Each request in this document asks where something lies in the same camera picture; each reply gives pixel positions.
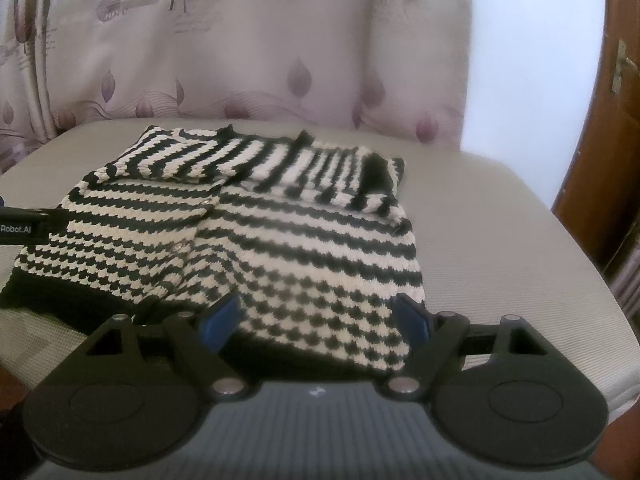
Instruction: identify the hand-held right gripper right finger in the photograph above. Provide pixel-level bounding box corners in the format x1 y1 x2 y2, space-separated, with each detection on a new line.
385 292 549 402

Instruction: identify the brown wooden door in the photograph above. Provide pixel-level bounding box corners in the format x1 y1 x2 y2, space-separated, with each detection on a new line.
550 0 640 273

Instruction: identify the pink leaf print curtain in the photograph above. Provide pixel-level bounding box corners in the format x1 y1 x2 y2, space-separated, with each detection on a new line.
0 0 475 176

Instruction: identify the black and white striped sweater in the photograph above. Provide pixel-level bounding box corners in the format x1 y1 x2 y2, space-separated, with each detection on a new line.
0 125 427 377

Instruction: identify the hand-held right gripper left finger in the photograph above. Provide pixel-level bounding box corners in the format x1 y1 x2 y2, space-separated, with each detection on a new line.
82 292 249 402

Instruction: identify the metal door handle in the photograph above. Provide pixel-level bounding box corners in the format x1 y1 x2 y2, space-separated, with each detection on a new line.
611 39 640 95

